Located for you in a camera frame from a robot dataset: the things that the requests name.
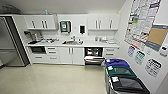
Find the stainless steel dishwasher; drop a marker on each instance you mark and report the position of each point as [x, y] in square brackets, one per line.
[94, 55]

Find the chrome sink faucet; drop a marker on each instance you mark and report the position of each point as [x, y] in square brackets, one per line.
[73, 38]

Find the blue dish soap bottle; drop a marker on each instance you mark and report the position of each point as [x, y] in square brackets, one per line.
[96, 39]

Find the white base cabinet with doors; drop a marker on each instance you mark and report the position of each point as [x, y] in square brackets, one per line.
[71, 55]

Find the grey paper towel dispenser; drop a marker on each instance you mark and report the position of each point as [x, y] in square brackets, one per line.
[65, 26]

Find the blue lidded recycling bin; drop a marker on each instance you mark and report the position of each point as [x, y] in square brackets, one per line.
[116, 63]

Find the green lidded bin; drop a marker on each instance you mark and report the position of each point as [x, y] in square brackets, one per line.
[120, 71]

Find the black microwave oven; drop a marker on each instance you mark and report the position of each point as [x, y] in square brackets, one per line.
[37, 50]

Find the teal bottle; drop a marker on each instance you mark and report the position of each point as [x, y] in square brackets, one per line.
[46, 12]

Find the grey trash bin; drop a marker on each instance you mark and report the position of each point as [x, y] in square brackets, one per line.
[128, 86]

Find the stainless steel refrigerator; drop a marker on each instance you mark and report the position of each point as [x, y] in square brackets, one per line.
[13, 41]

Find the white wall cabinet three doors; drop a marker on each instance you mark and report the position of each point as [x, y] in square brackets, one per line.
[103, 21]

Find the white wall cabinet two doors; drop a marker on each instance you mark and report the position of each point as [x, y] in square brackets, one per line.
[41, 22]

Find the green round wall sign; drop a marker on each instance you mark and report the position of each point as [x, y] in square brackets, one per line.
[139, 57]

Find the red white wall poster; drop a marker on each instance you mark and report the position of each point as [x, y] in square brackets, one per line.
[141, 21]

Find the yellow wall poster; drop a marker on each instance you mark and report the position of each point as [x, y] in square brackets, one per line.
[157, 36]

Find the small white wall device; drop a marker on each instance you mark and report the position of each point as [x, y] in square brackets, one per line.
[163, 50]

